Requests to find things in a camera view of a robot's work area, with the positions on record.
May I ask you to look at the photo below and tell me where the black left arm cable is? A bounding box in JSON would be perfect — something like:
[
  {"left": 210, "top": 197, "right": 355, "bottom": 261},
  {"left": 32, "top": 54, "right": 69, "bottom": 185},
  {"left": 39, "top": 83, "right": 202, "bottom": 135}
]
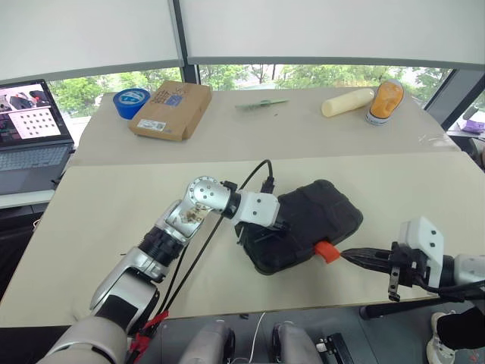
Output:
[
  {"left": 164, "top": 158, "right": 276, "bottom": 318},
  {"left": 161, "top": 242, "right": 186, "bottom": 318}
]

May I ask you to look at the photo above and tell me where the person's white shoe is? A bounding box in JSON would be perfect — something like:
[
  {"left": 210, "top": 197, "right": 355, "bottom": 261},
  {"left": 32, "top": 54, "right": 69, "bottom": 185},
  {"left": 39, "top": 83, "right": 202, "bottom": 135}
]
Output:
[{"left": 426, "top": 312, "right": 458, "bottom": 364}]

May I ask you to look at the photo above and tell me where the black plastic tool case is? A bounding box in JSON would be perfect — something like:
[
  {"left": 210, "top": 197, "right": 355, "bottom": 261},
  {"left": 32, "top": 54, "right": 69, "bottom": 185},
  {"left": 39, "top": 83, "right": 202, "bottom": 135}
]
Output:
[{"left": 237, "top": 179, "right": 364, "bottom": 275}]

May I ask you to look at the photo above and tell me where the blue tape roll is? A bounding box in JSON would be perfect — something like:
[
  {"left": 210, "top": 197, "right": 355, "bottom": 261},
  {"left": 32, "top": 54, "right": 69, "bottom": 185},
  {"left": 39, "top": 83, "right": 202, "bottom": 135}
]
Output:
[{"left": 112, "top": 87, "right": 150, "bottom": 121}]

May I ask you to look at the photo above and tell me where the grey window post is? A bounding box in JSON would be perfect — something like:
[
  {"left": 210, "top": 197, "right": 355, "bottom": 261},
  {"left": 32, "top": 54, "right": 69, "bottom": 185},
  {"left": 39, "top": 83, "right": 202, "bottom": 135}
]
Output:
[{"left": 167, "top": 0, "right": 201, "bottom": 83}]

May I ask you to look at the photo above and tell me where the brown cardboard box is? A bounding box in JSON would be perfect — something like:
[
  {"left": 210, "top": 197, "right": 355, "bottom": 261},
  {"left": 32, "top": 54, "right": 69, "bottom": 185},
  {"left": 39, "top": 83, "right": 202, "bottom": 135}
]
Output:
[{"left": 128, "top": 80, "right": 213, "bottom": 143}]

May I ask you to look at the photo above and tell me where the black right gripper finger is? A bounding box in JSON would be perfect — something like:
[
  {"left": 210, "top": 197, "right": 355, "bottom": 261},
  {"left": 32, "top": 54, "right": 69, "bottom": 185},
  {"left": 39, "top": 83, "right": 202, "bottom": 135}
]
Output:
[
  {"left": 339, "top": 247, "right": 394, "bottom": 262},
  {"left": 346, "top": 257, "right": 393, "bottom": 273}
]

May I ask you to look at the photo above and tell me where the red tape wrap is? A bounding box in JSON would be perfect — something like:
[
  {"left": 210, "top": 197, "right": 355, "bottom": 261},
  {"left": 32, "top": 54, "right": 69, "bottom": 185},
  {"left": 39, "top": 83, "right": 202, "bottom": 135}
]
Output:
[{"left": 128, "top": 309, "right": 171, "bottom": 356}]

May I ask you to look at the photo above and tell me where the purple object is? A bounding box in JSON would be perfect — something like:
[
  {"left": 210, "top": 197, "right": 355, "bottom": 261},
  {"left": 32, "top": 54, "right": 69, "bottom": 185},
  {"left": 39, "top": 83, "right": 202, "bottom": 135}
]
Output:
[{"left": 461, "top": 118, "right": 485, "bottom": 134}]

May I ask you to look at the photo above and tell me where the dark window pillar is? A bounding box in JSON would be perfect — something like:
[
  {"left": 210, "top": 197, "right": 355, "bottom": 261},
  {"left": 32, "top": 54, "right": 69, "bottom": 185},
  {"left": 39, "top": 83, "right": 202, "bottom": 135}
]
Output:
[{"left": 426, "top": 67, "right": 485, "bottom": 130}]

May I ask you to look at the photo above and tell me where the person's black trouser leg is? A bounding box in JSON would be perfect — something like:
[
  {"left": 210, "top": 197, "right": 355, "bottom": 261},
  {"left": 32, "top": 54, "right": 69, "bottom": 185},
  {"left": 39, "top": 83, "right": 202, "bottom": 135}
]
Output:
[{"left": 435, "top": 306, "right": 485, "bottom": 352}]

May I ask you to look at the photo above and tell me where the white roller blind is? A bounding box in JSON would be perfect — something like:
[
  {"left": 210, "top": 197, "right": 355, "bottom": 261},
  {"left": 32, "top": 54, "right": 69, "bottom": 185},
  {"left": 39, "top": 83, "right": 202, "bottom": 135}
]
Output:
[
  {"left": 177, "top": 0, "right": 485, "bottom": 70},
  {"left": 0, "top": 0, "right": 185, "bottom": 83}
]

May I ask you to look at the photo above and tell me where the grey rounded shape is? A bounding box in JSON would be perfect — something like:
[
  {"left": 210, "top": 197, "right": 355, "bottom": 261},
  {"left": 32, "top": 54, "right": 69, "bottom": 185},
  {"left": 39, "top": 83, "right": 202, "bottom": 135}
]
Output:
[
  {"left": 178, "top": 321, "right": 236, "bottom": 364},
  {"left": 271, "top": 321, "right": 324, "bottom": 364}
]

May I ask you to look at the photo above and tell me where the black flat device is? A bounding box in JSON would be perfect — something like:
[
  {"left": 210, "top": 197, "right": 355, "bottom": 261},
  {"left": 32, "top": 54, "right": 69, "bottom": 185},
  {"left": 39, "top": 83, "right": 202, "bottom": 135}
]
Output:
[{"left": 315, "top": 332, "right": 356, "bottom": 364}]

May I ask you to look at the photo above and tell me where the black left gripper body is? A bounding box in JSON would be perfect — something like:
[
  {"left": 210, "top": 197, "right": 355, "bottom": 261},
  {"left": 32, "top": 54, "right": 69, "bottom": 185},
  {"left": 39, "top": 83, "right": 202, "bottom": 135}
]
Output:
[{"left": 242, "top": 221, "right": 281, "bottom": 240}]

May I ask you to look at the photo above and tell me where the green plastic propeller toy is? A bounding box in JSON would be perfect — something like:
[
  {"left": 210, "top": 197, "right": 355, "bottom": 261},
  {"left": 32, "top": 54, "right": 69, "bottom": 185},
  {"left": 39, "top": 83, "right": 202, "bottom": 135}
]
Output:
[{"left": 234, "top": 98, "right": 291, "bottom": 112}]

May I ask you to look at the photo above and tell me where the yellow canvas shoe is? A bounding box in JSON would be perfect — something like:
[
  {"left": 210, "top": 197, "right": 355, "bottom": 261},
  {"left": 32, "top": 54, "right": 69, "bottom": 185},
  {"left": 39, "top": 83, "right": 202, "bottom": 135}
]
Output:
[{"left": 365, "top": 79, "right": 405, "bottom": 128}]

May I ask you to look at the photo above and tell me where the open laptop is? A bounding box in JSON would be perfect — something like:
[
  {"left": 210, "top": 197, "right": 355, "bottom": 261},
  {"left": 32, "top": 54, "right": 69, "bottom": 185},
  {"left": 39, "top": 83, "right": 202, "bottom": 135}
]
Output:
[{"left": 0, "top": 78, "right": 75, "bottom": 196}]

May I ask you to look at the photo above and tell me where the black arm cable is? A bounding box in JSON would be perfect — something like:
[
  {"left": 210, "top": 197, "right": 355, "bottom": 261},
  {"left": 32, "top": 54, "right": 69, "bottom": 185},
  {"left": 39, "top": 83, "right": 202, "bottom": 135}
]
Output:
[
  {"left": 415, "top": 278, "right": 485, "bottom": 303},
  {"left": 161, "top": 242, "right": 186, "bottom": 318},
  {"left": 164, "top": 158, "right": 276, "bottom": 318}
]

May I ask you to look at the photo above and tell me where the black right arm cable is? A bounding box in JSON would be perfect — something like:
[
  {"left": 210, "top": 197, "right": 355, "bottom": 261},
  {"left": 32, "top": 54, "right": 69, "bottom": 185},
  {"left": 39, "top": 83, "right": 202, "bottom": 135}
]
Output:
[{"left": 415, "top": 278, "right": 485, "bottom": 303}]

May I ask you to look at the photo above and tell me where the thin white cable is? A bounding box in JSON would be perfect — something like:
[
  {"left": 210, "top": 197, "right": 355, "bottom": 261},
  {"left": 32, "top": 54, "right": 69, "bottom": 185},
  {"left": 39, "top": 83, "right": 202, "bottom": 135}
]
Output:
[{"left": 249, "top": 312, "right": 267, "bottom": 364}]

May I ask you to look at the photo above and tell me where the cream foam cylinder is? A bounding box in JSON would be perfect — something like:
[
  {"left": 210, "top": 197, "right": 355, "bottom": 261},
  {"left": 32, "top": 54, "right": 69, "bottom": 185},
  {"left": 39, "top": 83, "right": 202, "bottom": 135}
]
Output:
[{"left": 321, "top": 87, "right": 376, "bottom": 119}]

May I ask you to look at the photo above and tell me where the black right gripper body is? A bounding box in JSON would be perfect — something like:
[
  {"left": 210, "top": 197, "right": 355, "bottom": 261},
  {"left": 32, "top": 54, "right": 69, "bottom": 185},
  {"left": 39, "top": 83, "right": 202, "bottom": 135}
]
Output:
[{"left": 387, "top": 243, "right": 430, "bottom": 303}]

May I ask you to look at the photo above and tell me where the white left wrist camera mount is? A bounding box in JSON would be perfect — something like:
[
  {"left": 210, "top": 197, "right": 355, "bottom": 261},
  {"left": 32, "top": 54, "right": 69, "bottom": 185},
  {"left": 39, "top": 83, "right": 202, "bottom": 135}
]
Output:
[{"left": 235, "top": 190, "right": 281, "bottom": 229}]

